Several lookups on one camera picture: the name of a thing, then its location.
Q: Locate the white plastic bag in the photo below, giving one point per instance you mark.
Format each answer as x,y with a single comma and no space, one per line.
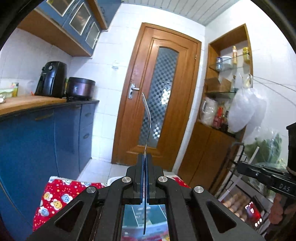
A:
247,110

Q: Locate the dark rice cooker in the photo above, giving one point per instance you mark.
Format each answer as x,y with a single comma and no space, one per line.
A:
80,88

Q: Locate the blue utensil holder box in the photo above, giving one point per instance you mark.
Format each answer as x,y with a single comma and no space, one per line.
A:
133,223

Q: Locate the wooden cutting board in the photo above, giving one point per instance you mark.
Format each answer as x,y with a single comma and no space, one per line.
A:
14,104

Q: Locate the wooden door with glass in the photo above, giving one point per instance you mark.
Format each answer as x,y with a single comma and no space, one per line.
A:
164,66

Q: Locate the brown lower cabinet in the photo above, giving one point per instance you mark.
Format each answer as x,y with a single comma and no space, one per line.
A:
206,162

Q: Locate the blue upper glass cabinets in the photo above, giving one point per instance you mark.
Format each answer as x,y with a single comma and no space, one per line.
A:
72,26

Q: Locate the red smiley flower tablecloth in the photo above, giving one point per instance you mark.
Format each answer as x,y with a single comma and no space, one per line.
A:
61,191

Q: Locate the green vegetables in bag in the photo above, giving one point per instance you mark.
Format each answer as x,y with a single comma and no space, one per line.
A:
269,149

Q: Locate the blue lower kitchen cabinets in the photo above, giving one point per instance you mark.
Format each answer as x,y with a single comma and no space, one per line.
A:
35,145

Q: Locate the metal spoon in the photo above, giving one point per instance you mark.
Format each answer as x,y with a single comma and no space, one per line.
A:
149,120

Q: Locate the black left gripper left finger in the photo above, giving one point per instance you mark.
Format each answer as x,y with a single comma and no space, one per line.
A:
96,214

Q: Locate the right hand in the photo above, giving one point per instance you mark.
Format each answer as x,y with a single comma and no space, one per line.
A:
277,211

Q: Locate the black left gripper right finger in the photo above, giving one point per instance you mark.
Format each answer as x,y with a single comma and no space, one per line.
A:
194,213

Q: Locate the black wire rack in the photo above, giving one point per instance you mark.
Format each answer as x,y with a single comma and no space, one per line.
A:
236,190

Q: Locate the wooden wall shelf unit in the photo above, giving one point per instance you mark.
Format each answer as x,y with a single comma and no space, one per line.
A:
222,46

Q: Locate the black air fryer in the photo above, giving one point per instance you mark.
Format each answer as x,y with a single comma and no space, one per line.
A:
52,80

